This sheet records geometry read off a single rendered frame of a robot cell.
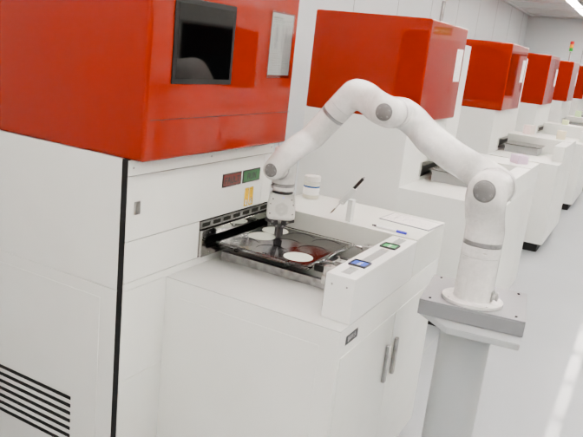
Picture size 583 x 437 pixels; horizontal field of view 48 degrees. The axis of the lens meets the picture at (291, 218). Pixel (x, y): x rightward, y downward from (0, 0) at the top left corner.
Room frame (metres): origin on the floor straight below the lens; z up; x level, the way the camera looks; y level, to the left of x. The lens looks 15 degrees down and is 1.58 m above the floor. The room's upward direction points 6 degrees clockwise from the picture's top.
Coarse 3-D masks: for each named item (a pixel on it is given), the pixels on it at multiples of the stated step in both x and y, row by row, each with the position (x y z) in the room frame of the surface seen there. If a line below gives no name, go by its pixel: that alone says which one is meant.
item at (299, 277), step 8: (224, 256) 2.22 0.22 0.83; (232, 256) 2.21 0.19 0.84; (240, 256) 2.20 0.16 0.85; (240, 264) 2.19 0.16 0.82; (248, 264) 2.18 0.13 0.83; (256, 264) 2.16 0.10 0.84; (264, 264) 2.15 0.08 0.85; (272, 264) 2.14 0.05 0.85; (272, 272) 2.13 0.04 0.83; (280, 272) 2.12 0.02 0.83; (288, 272) 2.10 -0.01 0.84; (296, 272) 2.09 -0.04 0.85; (296, 280) 2.09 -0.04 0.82; (304, 280) 2.08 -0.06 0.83; (312, 280) 2.06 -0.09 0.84; (320, 280) 2.05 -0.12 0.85; (320, 288) 2.05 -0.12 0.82
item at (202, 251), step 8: (248, 216) 2.41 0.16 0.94; (256, 216) 2.45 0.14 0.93; (264, 216) 2.50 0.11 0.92; (224, 224) 2.26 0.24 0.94; (232, 224) 2.30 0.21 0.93; (240, 224) 2.36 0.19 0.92; (264, 224) 2.54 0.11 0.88; (200, 232) 2.15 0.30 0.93; (208, 232) 2.18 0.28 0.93; (216, 232) 2.22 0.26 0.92; (200, 240) 2.15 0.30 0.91; (200, 248) 2.14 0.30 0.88; (208, 248) 2.18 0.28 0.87; (216, 248) 2.22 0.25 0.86; (224, 248) 2.27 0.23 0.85; (200, 256) 2.14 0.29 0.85
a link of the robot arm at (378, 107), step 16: (352, 80) 2.21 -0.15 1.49; (336, 96) 2.21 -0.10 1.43; (352, 96) 2.18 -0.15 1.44; (368, 96) 2.13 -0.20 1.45; (384, 96) 2.07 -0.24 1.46; (336, 112) 2.20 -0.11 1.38; (352, 112) 2.21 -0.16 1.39; (368, 112) 2.09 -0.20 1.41; (384, 112) 2.04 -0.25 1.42; (400, 112) 2.05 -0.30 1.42
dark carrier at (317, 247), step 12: (228, 240) 2.21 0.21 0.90; (240, 240) 2.23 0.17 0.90; (252, 240) 2.24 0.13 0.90; (264, 240) 2.25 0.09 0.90; (276, 240) 2.27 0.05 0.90; (288, 240) 2.29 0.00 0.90; (300, 240) 2.31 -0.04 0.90; (312, 240) 2.32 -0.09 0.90; (324, 240) 2.34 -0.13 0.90; (264, 252) 2.11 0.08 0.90; (276, 252) 2.13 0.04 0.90; (312, 252) 2.18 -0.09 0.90; (324, 252) 2.19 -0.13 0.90
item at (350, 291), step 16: (384, 240) 2.22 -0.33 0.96; (400, 240) 2.25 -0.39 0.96; (368, 256) 2.01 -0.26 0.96; (384, 256) 2.03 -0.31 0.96; (400, 256) 2.11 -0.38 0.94; (336, 272) 1.81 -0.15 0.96; (352, 272) 1.84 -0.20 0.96; (368, 272) 1.85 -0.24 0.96; (384, 272) 1.98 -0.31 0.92; (400, 272) 2.13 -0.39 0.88; (336, 288) 1.79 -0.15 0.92; (352, 288) 1.77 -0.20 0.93; (368, 288) 1.87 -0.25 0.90; (384, 288) 2.01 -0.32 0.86; (336, 304) 1.79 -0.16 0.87; (352, 304) 1.77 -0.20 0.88; (368, 304) 1.89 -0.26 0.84; (336, 320) 1.79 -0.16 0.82; (352, 320) 1.79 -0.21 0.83
